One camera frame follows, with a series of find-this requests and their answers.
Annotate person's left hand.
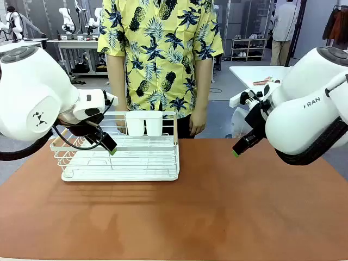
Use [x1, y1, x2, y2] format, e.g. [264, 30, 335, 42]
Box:
[189, 107, 208, 136]

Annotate bystander in grey top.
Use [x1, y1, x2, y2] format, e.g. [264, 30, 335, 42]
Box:
[5, 5, 46, 39]

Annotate pink flat item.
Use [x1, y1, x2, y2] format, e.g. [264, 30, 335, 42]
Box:
[253, 77, 281, 86]

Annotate bystander in beige trousers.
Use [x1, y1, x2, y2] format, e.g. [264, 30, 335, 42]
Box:
[271, 0, 299, 66]

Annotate black stand pole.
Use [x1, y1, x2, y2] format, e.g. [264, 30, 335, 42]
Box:
[284, 0, 307, 67]

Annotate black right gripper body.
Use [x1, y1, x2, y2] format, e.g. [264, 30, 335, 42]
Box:
[244, 102, 270, 142]

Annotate white side table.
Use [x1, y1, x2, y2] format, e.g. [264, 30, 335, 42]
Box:
[229, 65, 293, 91]

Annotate white background workbench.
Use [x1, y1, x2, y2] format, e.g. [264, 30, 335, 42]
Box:
[46, 37, 109, 76]

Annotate white plastic cutlery cup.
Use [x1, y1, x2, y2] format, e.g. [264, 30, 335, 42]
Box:
[125, 111, 164, 137]

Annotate yellow pineapple print shirt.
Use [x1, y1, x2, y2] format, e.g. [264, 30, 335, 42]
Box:
[97, 0, 225, 119]

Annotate white shoe rack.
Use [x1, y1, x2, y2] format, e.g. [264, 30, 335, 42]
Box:
[231, 38, 269, 62]

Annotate person's black trousers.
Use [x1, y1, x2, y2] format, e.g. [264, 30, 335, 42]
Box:
[161, 113, 195, 140]

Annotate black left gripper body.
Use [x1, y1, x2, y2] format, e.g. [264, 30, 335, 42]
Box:
[58, 113, 109, 146]

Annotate translucent plastic bag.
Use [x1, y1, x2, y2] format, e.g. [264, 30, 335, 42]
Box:
[231, 107, 254, 140]

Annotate white wire dish rack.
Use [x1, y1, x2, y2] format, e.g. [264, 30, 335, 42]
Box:
[49, 111, 181, 183]

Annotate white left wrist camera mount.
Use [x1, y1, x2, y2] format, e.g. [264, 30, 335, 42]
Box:
[103, 91, 119, 108]

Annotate person's left forearm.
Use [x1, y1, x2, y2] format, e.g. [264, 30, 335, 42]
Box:
[190, 56, 214, 112]

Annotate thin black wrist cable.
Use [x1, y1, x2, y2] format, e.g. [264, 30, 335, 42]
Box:
[52, 97, 115, 152]

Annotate person's right hand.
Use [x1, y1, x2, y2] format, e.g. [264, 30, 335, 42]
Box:
[116, 108, 129, 135]

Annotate thick black cable sleeve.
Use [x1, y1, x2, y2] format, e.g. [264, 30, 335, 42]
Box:
[274, 116, 348, 167]
[0, 127, 54, 162]

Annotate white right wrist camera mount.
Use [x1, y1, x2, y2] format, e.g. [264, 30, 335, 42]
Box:
[229, 91, 256, 108]

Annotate black bag under workbench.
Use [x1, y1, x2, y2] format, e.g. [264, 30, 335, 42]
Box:
[71, 61, 91, 74]

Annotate hanging dark clothes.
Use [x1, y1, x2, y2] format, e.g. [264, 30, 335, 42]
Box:
[322, 4, 348, 50]

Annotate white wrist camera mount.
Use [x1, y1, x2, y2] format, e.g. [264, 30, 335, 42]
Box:
[103, 91, 119, 108]
[229, 91, 256, 108]

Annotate person's right forearm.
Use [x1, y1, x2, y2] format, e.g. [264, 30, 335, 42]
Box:
[106, 53, 129, 114]

